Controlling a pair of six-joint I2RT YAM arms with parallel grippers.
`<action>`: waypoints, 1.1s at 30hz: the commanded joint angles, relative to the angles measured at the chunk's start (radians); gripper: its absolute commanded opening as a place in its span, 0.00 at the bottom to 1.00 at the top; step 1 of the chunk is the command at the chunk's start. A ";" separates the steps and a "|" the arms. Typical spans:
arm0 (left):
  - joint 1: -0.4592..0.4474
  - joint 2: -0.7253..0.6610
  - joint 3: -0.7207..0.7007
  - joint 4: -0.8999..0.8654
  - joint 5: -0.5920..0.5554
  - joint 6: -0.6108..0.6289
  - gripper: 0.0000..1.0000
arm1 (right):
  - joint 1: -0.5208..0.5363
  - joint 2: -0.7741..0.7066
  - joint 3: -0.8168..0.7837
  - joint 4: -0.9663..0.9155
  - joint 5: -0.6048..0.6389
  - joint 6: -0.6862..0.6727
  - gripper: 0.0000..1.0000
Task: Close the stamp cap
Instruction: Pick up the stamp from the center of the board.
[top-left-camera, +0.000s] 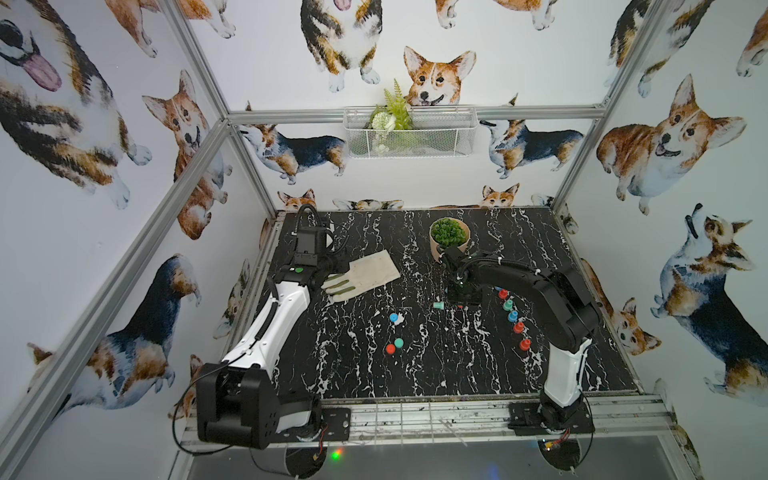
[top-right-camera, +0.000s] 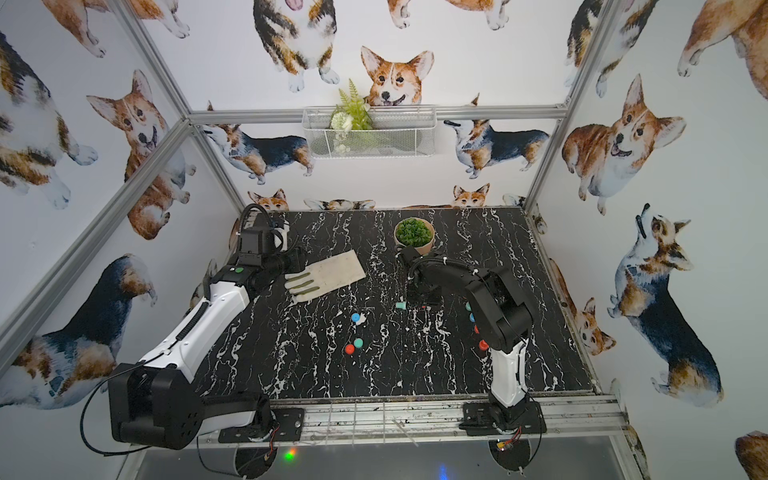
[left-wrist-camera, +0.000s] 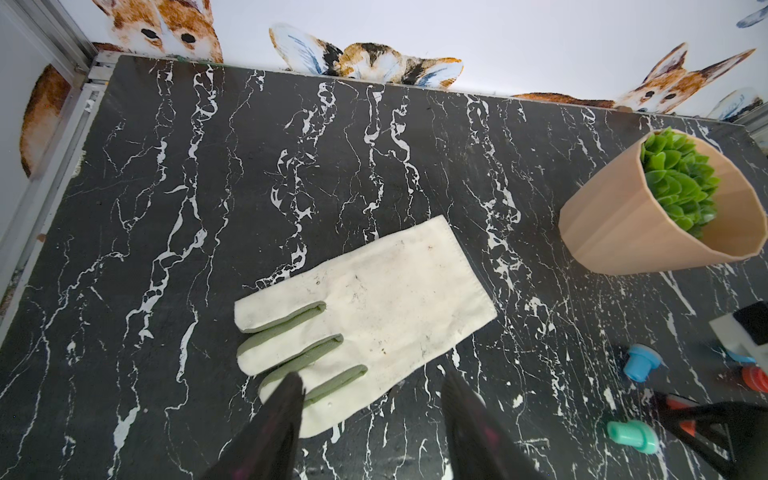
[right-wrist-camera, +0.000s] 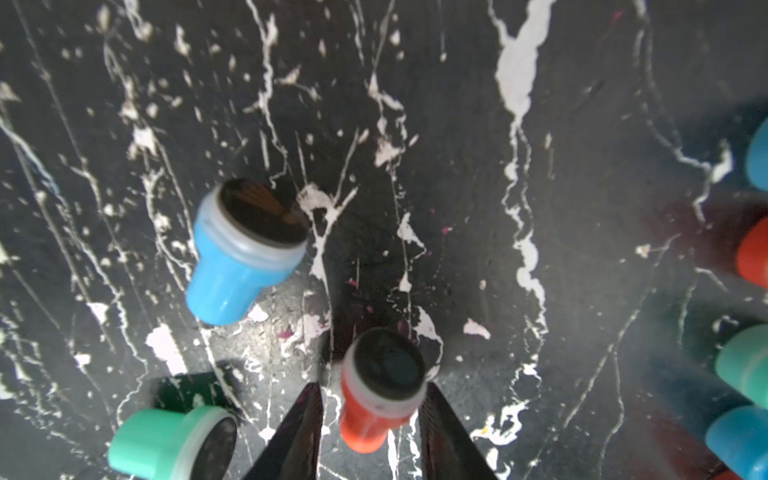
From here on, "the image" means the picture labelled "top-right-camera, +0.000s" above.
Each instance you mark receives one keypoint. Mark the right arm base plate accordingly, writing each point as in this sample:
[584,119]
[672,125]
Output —
[484,419]

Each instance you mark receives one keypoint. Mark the fern and white flower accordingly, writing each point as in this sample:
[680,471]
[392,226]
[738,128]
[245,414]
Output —
[352,114]

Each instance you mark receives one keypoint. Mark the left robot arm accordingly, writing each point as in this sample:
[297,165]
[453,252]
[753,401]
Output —
[153,402]

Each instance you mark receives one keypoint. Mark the white wire basket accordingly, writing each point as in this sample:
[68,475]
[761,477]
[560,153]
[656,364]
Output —
[397,132]

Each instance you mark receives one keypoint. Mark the potted green plant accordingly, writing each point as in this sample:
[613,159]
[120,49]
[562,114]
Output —
[415,232]

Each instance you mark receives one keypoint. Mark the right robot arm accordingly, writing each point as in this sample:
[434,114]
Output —
[502,311]

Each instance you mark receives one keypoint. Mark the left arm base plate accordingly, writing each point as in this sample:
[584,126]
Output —
[282,424]

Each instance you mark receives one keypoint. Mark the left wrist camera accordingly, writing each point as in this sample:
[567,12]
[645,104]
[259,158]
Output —
[263,240]

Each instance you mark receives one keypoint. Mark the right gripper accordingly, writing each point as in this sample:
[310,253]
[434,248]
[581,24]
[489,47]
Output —
[432,301]

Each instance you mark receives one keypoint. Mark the beige paper sheet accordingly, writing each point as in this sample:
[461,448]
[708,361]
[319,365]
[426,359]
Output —
[323,277]

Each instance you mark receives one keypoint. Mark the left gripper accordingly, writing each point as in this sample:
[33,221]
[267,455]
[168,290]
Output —
[290,261]

